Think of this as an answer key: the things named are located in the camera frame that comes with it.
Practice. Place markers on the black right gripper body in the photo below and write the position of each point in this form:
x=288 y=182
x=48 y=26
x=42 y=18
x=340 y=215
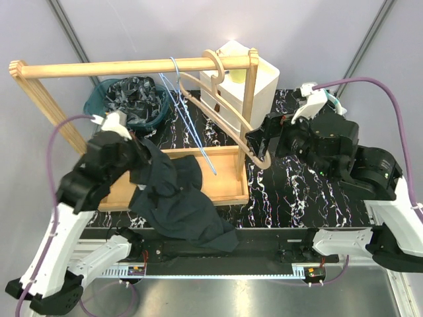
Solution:
x=277 y=124

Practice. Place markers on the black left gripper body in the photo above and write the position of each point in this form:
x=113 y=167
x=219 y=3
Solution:
x=137 y=159

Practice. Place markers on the wooden clothes hanger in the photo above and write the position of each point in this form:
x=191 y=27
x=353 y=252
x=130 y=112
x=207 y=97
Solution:
x=220 y=64

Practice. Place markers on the dark navy shorts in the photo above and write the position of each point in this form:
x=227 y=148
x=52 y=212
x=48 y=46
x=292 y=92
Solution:
x=169 y=197

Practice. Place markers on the patterned dark shorts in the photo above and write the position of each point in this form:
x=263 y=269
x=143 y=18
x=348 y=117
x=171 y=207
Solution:
x=138 y=98

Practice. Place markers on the blue wire hanger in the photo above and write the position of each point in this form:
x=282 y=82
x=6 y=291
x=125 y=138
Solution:
x=175 y=94

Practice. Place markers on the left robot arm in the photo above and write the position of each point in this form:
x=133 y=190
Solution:
x=52 y=284

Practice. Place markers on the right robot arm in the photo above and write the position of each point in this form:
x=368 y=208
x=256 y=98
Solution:
x=328 y=144

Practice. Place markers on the yellow cup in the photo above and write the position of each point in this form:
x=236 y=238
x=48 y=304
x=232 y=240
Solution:
x=238 y=75

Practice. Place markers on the teal cat ear headphones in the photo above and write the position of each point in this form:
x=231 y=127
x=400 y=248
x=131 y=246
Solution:
x=338 y=108

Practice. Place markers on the teal plastic basin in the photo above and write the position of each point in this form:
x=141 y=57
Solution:
x=94 y=105

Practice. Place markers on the black marble pattern mat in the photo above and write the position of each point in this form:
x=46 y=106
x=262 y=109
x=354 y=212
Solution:
x=288 y=194

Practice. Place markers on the wooden clothes rack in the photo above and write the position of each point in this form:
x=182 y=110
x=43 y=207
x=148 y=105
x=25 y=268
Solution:
x=229 y=187

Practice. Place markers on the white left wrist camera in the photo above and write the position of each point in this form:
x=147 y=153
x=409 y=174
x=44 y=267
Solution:
x=115 y=122

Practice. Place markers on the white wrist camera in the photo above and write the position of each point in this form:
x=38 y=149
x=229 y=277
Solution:
x=315 y=100
x=115 y=122

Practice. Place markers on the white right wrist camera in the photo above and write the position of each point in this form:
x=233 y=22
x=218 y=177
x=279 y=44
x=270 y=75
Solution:
x=315 y=100

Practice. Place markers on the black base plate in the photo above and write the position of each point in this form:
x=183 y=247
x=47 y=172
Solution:
x=260 y=254

